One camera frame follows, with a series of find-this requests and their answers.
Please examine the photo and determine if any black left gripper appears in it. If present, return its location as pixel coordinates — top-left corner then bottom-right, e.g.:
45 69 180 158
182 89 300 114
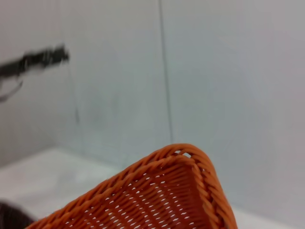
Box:
0 42 71 79

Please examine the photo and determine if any orange wicker basket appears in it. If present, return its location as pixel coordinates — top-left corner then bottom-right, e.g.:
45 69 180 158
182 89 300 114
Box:
25 143 238 229

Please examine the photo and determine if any dark brown wicker basket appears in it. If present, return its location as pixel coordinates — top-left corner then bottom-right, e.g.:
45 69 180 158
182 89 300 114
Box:
0 201 36 229

